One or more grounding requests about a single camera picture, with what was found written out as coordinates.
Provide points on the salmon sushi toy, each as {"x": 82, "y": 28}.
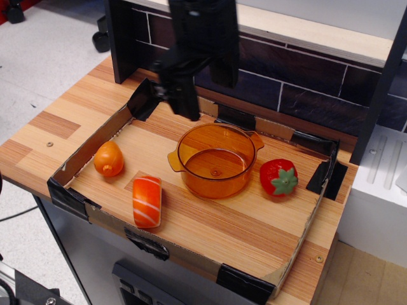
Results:
{"x": 147, "y": 202}

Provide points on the black caster wheel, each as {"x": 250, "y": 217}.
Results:
{"x": 100, "y": 39}

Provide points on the dark brick backsplash shelf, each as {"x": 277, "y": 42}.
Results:
{"x": 327, "y": 84}

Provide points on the cardboard fence with black tape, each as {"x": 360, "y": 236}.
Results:
{"x": 243, "y": 246}

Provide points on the orange toy carrot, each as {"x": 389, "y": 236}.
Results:
{"x": 109, "y": 160}

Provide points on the white ridged side block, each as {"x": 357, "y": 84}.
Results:
{"x": 374, "y": 218}

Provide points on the red toy strawberry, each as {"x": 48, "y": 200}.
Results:
{"x": 278, "y": 177}

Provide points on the orange transparent plastic pot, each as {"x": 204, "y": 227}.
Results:
{"x": 215, "y": 160}

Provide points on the black metal bracket with screw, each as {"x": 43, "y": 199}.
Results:
{"x": 17, "y": 288}

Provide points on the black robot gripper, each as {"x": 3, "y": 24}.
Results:
{"x": 206, "y": 34}

